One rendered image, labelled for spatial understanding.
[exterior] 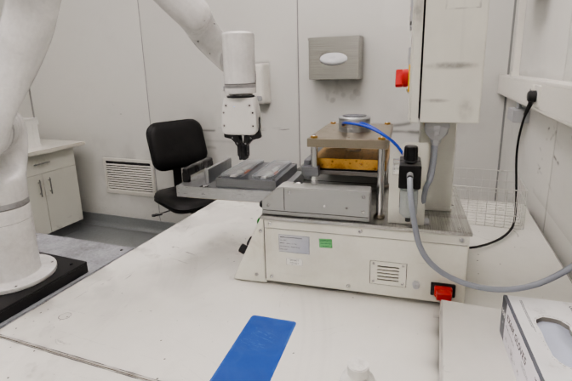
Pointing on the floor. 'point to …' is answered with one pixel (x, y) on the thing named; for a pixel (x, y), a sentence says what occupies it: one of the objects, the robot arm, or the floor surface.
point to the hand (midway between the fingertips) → (243, 151)
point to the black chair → (176, 160)
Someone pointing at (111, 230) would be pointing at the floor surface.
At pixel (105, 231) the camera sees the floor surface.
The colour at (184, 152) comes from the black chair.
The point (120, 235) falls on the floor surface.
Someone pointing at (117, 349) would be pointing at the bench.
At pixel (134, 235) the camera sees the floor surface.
